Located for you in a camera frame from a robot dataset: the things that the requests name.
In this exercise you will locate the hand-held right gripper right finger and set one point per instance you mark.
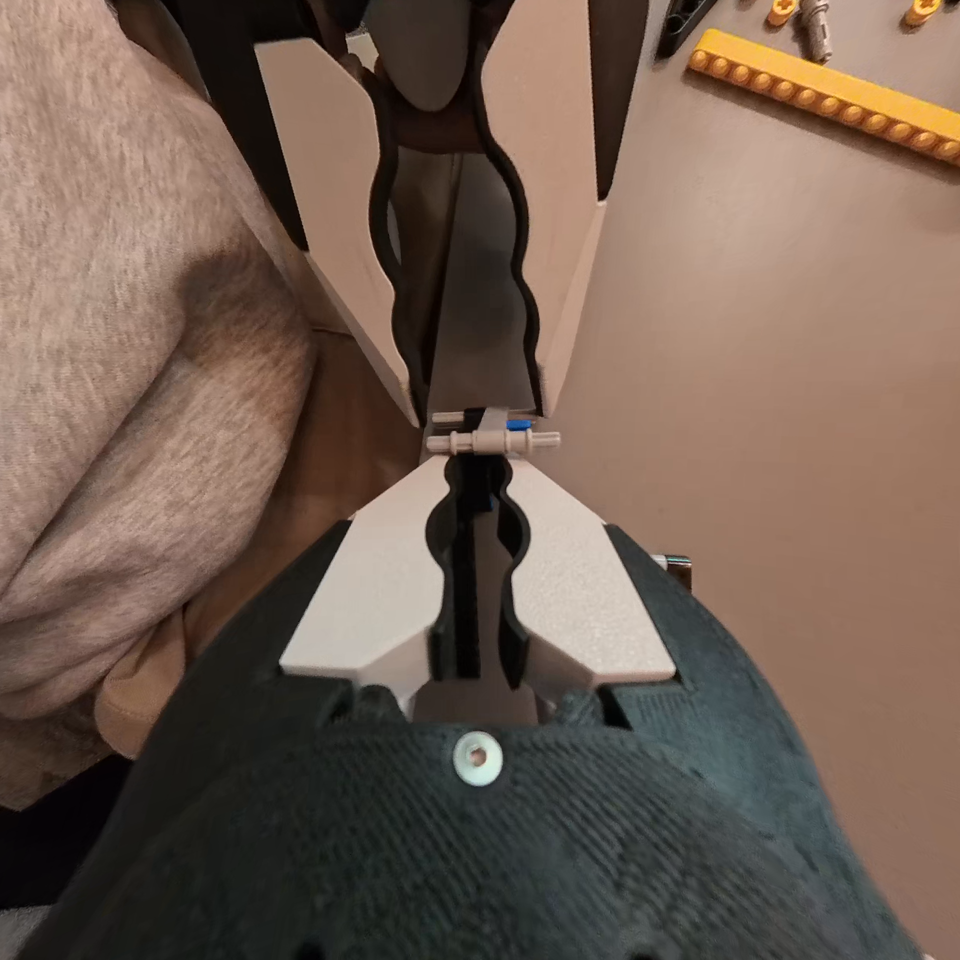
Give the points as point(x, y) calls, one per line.
point(592, 592)

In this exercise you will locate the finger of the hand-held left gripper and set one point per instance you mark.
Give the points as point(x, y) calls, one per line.
point(555, 150)
point(322, 165)

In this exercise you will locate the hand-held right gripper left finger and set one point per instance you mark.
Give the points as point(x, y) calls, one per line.
point(367, 585)

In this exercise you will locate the black and grey lego assembly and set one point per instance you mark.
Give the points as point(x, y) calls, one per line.
point(495, 441)

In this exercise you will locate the person's left forearm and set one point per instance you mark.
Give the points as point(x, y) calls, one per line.
point(112, 150)

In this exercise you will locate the black lego beam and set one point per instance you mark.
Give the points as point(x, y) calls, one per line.
point(686, 26)

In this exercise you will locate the orange lego pin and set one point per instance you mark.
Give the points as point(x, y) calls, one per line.
point(919, 10)
point(781, 10)

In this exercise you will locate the long yellow lego beam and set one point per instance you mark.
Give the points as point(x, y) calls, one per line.
point(825, 94)

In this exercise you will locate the grey lego pin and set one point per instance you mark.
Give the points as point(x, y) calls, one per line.
point(817, 30)

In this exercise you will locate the person's grey sweatshirt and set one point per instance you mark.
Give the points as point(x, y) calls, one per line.
point(90, 525)

